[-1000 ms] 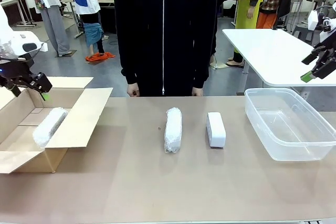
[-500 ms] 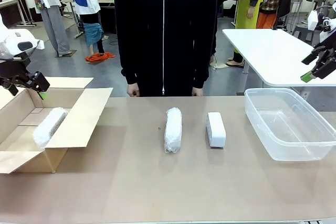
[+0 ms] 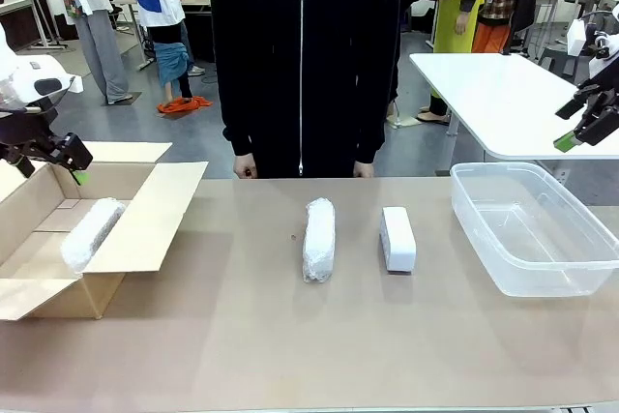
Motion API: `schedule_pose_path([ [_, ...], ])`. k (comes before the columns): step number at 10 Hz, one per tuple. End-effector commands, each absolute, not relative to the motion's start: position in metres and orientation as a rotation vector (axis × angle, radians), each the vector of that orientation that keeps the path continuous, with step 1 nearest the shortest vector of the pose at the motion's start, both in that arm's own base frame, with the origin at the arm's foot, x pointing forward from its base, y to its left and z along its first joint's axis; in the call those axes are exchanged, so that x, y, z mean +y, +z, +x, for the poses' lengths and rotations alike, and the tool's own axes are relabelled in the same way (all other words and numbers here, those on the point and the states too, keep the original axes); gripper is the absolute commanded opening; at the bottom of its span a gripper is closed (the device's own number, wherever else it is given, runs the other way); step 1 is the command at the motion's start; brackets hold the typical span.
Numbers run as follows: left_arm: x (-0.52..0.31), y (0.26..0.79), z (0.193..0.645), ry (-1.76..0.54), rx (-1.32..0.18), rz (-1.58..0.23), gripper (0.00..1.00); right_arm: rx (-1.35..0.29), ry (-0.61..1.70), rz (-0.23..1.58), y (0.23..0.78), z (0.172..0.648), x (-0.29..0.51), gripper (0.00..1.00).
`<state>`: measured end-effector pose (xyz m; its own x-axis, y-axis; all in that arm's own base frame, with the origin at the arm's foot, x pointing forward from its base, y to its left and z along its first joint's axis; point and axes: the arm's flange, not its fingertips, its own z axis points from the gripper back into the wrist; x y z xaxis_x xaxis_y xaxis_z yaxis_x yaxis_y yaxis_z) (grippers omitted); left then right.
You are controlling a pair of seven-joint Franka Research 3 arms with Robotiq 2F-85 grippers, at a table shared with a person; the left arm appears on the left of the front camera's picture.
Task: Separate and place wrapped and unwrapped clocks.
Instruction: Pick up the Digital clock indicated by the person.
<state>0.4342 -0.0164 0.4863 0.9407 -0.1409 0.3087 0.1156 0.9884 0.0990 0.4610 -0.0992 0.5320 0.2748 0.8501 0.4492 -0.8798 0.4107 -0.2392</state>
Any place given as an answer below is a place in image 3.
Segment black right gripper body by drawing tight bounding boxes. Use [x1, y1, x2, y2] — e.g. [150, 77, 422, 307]
[575, 62, 619, 146]

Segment open cardboard box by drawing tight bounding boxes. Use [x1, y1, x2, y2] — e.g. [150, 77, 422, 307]
[0, 140, 209, 322]

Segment mannequin plaid shirt orange trousers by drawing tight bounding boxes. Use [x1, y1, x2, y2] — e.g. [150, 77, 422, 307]
[471, 0, 517, 55]

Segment person in yellow apron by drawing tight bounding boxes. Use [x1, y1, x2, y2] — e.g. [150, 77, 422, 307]
[418, 0, 486, 126]

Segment person in black hoodie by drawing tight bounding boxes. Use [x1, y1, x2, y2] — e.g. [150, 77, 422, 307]
[208, 0, 401, 180]

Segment bubble-wrapped clock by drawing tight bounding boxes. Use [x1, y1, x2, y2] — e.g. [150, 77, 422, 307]
[302, 197, 337, 284]
[60, 197, 128, 275]

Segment orange cloth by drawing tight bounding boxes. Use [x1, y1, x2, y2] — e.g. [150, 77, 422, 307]
[157, 96, 214, 116]

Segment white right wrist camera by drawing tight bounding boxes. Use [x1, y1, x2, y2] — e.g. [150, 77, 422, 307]
[566, 18, 589, 57]

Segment white table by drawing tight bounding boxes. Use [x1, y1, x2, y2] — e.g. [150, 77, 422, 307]
[409, 52, 619, 162]

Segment grey stool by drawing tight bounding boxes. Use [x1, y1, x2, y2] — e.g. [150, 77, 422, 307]
[538, 44, 581, 78]

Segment clear plastic bin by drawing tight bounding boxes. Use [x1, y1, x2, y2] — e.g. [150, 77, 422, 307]
[449, 162, 619, 299]

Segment person's right hand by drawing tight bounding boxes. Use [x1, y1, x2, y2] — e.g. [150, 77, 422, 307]
[232, 152, 260, 180]

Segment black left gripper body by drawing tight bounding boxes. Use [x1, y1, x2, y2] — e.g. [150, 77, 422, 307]
[0, 98, 64, 162]

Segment white rectangular box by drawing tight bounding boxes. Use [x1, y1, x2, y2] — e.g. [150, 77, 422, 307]
[378, 206, 418, 274]

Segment mannequin white shirt grey trousers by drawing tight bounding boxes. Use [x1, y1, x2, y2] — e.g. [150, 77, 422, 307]
[33, 0, 133, 106]

